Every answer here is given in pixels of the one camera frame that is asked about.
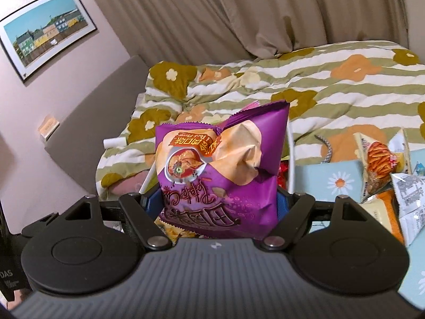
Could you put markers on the blue snack packet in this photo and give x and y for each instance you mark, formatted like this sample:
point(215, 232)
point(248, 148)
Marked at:
point(420, 168)

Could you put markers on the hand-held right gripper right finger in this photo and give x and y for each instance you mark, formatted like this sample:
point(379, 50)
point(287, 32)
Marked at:
point(282, 202)

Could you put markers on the white tube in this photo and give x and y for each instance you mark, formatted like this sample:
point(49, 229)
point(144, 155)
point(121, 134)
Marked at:
point(114, 143)

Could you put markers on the purple potato chip bag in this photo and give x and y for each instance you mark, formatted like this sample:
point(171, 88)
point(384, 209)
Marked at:
point(232, 186)

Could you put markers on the white crumpled snack packet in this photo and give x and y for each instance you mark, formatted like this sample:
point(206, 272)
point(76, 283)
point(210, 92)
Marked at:
point(410, 202)

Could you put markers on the beige curtain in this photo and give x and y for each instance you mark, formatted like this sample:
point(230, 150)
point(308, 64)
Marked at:
point(199, 13)

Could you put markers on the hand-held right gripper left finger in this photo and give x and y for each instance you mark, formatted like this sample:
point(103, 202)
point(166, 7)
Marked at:
point(154, 206)

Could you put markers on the light blue daisy-print tray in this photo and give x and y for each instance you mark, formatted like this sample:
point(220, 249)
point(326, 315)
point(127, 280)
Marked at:
point(318, 179)

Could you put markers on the grey headboard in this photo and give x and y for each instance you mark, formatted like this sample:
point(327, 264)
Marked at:
point(93, 113)

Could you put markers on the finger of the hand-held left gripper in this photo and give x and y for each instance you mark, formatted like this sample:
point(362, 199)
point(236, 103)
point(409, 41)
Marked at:
point(38, 226)

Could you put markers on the floral striped blanket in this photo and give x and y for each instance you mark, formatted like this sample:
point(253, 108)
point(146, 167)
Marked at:
point(332, 99)

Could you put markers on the framed wall picture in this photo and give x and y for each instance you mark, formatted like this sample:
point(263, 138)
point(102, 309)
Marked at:
point(43, 36)

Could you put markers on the snack packet with orange sticks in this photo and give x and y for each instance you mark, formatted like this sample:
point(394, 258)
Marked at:
point(375, 166)

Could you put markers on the small beige box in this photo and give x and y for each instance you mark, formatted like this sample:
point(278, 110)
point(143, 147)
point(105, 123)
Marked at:
point(49, 127)

